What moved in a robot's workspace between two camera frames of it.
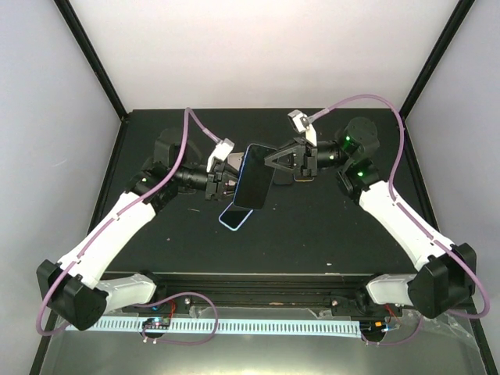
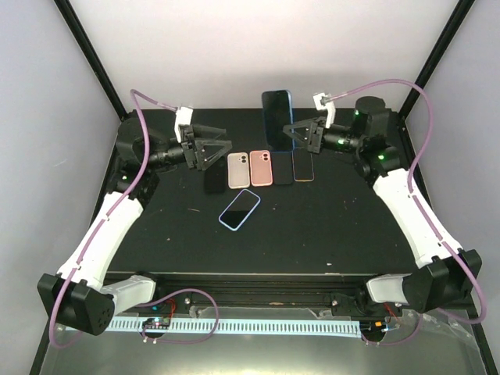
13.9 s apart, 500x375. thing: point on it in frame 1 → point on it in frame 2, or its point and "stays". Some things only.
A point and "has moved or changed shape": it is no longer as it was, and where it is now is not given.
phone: [234, 216] stays
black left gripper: [216, 178] → [198, 159]
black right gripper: [301, 159] → [316, 127]
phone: [255, 176] has moved or changed shape
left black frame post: [83, 39] stays
